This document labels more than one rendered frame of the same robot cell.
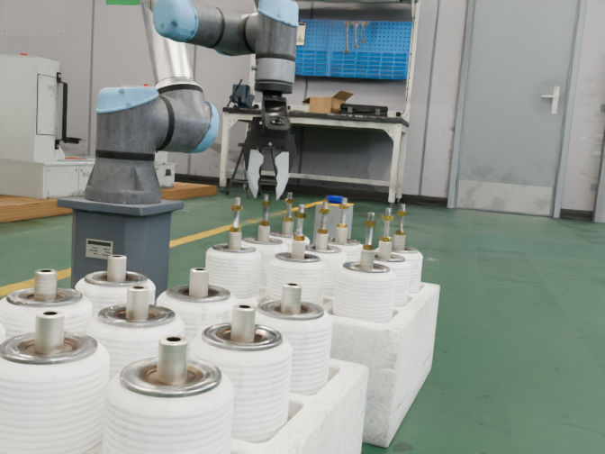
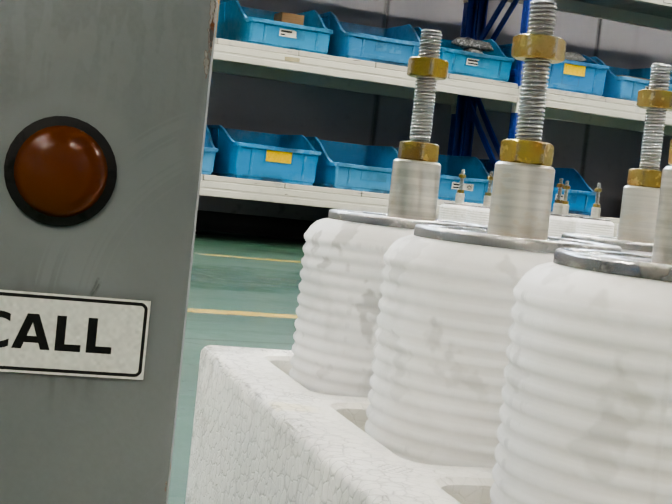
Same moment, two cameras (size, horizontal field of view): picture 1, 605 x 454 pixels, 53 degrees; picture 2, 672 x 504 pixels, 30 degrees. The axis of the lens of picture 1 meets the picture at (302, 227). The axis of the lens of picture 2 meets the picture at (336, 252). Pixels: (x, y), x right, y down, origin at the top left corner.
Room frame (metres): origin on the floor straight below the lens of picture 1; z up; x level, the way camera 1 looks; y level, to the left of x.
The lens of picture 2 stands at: (1.55, 0.25, 0.27)
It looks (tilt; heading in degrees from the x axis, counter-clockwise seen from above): 3 degrees down; 233
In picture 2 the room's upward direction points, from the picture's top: 6 degrees clockwise
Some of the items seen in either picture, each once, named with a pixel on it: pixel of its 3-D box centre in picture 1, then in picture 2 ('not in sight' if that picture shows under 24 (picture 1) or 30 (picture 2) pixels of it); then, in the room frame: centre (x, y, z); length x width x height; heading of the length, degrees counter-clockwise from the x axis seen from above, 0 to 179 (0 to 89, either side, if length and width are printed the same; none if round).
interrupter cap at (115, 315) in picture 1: (137, 316); not in sight; (0.60, 0.16, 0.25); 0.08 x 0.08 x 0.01
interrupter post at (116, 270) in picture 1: (116, 268); not in sight; (0.75, 0.23, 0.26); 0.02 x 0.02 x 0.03
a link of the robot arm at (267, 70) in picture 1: (273, 74); not in sight; (1.17, 0.08, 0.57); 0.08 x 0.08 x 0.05
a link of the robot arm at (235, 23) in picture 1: (233, 33); not in sight; (1.22, 0.16, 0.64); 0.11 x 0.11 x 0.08; 49
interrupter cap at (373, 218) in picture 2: (398, 249); (410, 225); (1.18, -0.19, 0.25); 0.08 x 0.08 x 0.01
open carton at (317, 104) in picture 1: (327, 104); not in sight; (5.77, -0.14, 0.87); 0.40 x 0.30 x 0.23; 62
